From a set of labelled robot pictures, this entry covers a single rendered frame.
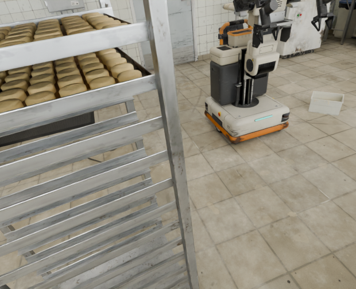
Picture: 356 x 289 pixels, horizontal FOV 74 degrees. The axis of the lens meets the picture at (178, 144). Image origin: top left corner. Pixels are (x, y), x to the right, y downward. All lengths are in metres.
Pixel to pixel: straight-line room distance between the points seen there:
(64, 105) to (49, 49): 0.09
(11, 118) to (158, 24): 0.28
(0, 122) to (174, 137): 0.30
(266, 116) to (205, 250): 1.33
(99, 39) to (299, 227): 1.62
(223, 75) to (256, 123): 0.54
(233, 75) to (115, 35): 1.98
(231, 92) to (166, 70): 1.99
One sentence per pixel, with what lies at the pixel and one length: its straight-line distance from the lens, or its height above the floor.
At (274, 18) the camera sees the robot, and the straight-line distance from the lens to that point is 2.10.
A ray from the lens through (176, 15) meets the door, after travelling 4.65.
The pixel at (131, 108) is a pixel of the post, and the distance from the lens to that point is 0.95.
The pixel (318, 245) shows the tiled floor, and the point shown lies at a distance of 1.75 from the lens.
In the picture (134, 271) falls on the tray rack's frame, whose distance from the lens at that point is 1.44.
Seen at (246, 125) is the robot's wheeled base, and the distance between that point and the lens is 2.24.
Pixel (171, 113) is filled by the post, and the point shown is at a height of 1.17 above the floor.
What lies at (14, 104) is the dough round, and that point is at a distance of 0.50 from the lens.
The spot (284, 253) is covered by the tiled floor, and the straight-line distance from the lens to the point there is 1.66.
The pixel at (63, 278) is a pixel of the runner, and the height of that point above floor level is 0.78.
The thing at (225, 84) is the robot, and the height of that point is 0.52.
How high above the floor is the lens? 1.39
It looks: 35 degrees down
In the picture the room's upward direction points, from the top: 7 degrees counter-clockwise
